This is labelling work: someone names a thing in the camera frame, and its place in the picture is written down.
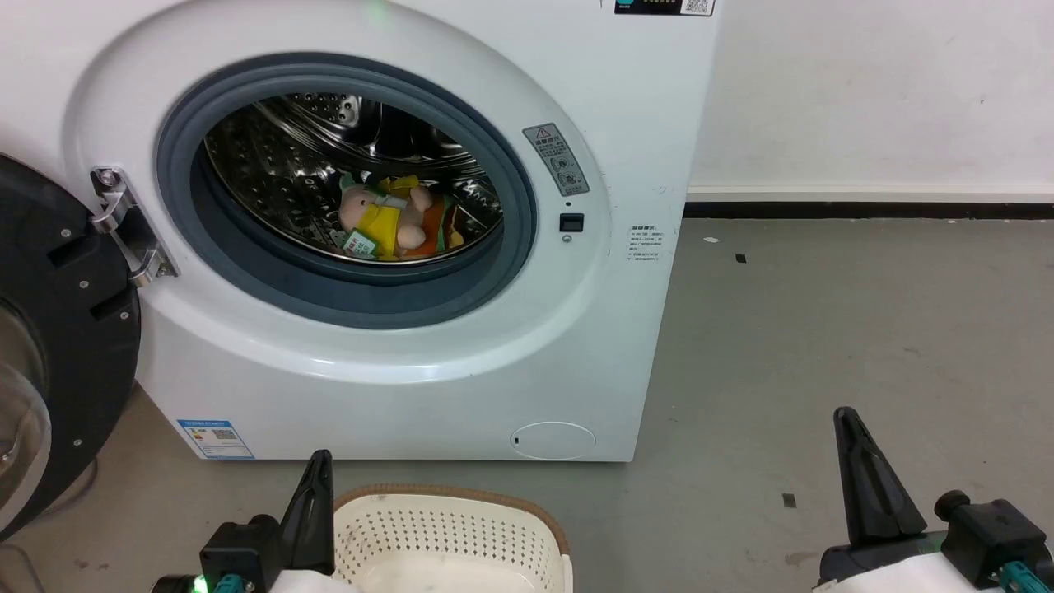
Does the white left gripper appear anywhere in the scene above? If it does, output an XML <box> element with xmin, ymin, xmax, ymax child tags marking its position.
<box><xmin>268</xmin><ymin>449</ymin><xmax>360</xmax><ymax>593</ymax></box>

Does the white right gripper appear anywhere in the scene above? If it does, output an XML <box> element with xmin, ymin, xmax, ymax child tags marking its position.
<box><xmin>814</xmin><ymin>406</ymin><xmax>1007</xmax><ymax>593</ymax></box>

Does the cream perforated laundry basket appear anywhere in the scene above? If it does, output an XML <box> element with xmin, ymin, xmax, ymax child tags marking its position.
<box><xmin>332</xmin><ymin>484</ymin><xmax>574</xmax><ymax>593</ymax></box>

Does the pink pig plush yellow outfit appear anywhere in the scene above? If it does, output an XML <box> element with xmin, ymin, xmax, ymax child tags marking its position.
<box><xmin>338</xmin><ymin>174</ymin><xmax>435</xmax><ymax>262</ymax></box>

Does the white front-load washing machine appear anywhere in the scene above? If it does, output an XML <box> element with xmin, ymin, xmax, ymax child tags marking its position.
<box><xmin>0</xmin><ymin>0</ymin><xmax>724</xmax><ymax>464</ymax></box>

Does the orange green plush toy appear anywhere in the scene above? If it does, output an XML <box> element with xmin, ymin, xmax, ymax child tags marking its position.
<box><xmin>407</xmin><ymin>196</ymin><xmax>464</xmax><ymax>259</ymax></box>

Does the blue energy label sticker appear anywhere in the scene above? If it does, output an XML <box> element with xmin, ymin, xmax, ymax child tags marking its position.
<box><xmin>176</xmin><ymin>419</ymin><xmax>256</xmax><ymax>460</ymax></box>

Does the grey rubber door gasket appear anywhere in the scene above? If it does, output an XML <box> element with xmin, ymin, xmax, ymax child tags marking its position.
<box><xmin>156</xmin><ymin>53</ymin><xmax>539</xmax><ymax>331</ymax></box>

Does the oval drain filter cover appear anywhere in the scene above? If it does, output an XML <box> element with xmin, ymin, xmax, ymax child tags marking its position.
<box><xmin>509</xmin><ymin>421</ymin><xmax>597</xmax><ymax>461</ymax></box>

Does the black round washer door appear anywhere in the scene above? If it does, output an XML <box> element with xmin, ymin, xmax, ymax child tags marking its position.
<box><xmin>0</xmin><ymin>154</ymin><xmax>142</xmax><ymax>543</ymax></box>

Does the steel washer drum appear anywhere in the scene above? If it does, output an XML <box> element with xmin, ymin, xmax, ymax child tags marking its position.
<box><xmin>203</xmin><ymin>92</ymin><xmax>504</xmax><ymax>266</ymax></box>

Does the chrome door hinge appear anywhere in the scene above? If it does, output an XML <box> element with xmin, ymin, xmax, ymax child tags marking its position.
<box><xmin>89</xmin><ymin>166</ymin><xmax>179</xmax><ymax>288</ymax></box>

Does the grey warning sticker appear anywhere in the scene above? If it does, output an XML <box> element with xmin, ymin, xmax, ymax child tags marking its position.
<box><xmin>523</xmin><ymin>123</ymin><xmax>591</xmax><ymax>197</ymax></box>

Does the black QR code label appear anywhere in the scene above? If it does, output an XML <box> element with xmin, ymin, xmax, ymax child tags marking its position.
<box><xmin>614</xmin><ymin>0</ymin><xmax>716</xmax><ymax>17</ymax></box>

